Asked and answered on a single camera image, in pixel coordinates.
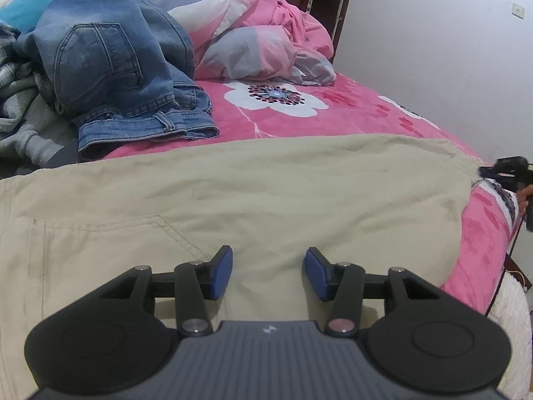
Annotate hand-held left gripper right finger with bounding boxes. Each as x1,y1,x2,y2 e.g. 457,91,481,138
304,247,442,337

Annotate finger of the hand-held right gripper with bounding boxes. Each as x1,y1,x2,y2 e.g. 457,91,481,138
479,156,530,180

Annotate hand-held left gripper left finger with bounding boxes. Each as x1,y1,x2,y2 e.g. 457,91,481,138
98,245,234,337

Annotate beige pants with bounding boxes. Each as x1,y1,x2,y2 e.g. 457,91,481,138
0,133,484,400

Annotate person's right hand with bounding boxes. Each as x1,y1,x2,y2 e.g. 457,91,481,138
517,185,533,219

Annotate white fleece cover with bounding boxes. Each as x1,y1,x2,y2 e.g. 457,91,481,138
485,277,533,400

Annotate pink floral blanket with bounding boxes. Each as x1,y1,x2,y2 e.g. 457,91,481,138
102,71,521,315

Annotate blue denim jeans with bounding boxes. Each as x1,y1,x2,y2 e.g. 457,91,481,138
14,0,219,161

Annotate grey sweatshirt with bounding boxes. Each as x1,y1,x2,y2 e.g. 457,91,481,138
0,79,80,167

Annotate pink and grey duvet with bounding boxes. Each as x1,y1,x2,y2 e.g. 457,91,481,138
125,0,337,87

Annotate black and white checkered shirt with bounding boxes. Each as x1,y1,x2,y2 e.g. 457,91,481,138
0,23,42,92

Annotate teal striped cloth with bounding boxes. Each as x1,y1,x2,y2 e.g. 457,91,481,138
0,0,126,34

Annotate black cable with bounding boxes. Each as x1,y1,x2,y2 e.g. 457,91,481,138
483,217,523,315

